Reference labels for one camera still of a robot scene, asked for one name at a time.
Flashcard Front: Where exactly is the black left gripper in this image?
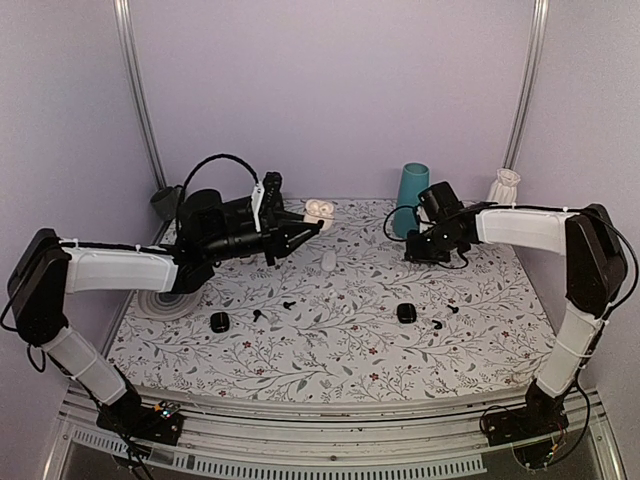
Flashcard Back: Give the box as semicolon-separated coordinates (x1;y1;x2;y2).
203;208;320;266

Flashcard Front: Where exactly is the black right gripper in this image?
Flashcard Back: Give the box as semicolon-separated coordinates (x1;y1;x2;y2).
407;224;463;265

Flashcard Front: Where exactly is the white earbud charging case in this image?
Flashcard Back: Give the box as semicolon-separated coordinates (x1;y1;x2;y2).
304;199;335;232

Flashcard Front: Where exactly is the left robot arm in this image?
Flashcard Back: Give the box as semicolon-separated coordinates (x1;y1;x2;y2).
3;185;323;434

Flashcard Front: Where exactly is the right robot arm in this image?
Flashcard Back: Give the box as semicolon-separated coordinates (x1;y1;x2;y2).
270;200;626;436

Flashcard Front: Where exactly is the white oval earbud case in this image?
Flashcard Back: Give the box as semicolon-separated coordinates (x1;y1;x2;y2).
320;251;337;272

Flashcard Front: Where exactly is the black earbud case right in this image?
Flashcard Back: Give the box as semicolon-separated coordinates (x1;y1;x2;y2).
396;303;417;324

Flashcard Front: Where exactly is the black earbud case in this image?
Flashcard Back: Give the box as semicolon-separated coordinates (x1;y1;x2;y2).
396;303;417;324
209;312;230;334

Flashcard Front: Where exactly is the black earbud case left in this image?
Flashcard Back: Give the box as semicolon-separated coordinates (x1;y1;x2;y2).
209;312;230;334

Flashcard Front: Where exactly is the teal plastic cup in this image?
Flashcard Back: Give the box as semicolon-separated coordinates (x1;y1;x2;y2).
392;162;430;239

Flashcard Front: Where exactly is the white ribbed vase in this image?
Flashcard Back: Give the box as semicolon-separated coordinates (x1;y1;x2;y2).
487;168;521;204

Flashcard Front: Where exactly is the floral patterned table mat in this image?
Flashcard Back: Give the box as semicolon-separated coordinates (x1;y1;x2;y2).
108;200;554;404

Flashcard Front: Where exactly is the dark green ceramic mug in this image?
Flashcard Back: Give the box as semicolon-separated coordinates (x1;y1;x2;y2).
150;185;183;222

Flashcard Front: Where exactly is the white ribbed plate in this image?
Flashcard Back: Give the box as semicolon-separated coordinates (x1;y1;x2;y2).
135;291;201;322

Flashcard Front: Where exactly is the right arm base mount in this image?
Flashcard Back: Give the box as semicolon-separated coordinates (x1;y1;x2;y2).
479;405;569;446

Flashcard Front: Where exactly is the aluminium front rail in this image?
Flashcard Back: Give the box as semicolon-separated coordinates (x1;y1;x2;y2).
43;387;632;479

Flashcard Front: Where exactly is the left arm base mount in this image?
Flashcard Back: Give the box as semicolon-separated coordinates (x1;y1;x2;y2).
96;400;185;446

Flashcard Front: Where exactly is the aluminium frame post left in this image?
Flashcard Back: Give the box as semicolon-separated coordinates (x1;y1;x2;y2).
113;0;167;190

